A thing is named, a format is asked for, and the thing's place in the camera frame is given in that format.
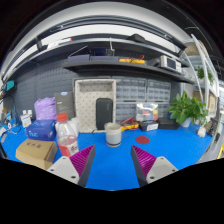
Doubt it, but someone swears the dark grey flat box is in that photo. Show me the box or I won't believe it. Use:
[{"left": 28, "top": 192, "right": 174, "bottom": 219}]
[{"left": 54, "top": 91, "right": 76, "bottom": 120}]

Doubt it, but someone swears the blue printed carton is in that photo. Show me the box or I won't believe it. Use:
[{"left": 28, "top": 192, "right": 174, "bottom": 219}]
[{"left": 25, "top": 119, "right": 57, "bottom": 141}]

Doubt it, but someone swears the flat round red coaster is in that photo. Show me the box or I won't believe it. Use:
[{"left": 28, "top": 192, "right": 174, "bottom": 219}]
[{"left": 135, "top": 135, "right": 151, "bottom": 145}]

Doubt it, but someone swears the white metal rack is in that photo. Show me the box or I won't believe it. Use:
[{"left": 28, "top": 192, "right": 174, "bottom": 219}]
[{"left": 181, "top": 33, "right": 221, "bottom": 134}]

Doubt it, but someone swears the small white printed box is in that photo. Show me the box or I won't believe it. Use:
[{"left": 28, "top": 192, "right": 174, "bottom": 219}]
[{"left": 19, "top": 113, "right": 33, "bottom": 129}]

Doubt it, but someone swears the clear organizer with coloured parts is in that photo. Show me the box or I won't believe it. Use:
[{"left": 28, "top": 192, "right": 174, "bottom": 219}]
[{"left": 135, "top": 102, "right": 159, "bottom": 123}]

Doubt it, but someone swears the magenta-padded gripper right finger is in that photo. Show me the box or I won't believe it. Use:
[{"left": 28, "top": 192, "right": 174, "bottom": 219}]
[{"left": 130, "top": 144, "right": 179, "bottom": 188}]

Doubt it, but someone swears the dark overhead shelf unit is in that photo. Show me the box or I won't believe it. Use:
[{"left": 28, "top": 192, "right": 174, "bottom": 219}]
[{"left": 3, "top": 31, "right": 196, "bottom": 85}]

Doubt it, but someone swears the black box with white label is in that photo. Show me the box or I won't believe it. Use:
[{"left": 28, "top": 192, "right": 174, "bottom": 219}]
[{"left": 138, "top": 120, "right": 160, "bottom": 132}]

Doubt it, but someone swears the clear red-capped drink bottle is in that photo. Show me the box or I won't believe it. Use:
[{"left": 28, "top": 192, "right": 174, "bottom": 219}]
[{"left": 54, "top": 112, "right": 80, "bottom": 158}]

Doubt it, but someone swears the black zip case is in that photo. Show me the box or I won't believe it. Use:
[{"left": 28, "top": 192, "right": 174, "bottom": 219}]
[{"left": 157, "top": 117, "right": 181, "bottom": 131}]

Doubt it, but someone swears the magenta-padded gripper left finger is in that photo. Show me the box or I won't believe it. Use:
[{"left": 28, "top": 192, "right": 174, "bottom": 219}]
[{"left": 46, "top": 144, "right": 97, "bottom": 188}]

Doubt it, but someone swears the purple plastic bag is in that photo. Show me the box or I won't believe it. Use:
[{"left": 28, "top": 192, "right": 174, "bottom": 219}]
[{"left": 33, "top": 96, "right": 58, "bottom": 122}]

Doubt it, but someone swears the white carton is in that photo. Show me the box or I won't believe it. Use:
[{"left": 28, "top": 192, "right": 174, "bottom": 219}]
[{"left": 69, "top": 116, "right": 80, "bottom": 135}]

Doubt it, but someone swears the green potted plant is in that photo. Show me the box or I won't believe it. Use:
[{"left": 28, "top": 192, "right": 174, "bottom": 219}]
[{"left": 167, "top": 91, "right": 209, "bottom": 129}]

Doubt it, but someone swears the brown cardboard box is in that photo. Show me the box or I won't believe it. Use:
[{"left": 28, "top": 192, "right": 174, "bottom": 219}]
[{"left": 15, "top": 138, "right": 59, "bottom": 171}]

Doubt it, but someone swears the yellow multimeter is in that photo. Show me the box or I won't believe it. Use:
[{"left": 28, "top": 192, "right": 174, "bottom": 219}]
[{"left": 120, "top": 117, "right": 140, "bottom": 132}]

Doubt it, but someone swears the black rectangular pouch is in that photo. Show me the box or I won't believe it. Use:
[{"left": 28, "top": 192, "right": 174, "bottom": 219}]
[{"left": 95, "top": 97, "right": 114, "bottom": 131}]

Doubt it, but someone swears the grey small-parts drawer cabinet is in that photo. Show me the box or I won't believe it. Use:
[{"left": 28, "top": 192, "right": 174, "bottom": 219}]
[
  {"left": 157, "top": 101, "right": 172, "bottom": 119},
  {"left": 114, "top": 100, "right": 139, "bottom": 124},
  {"left": 146, "top": 79, "right": 172, "bottom": 103},
  {"left": 114, "top": 77, "right": 148, "bottom": 102}
]

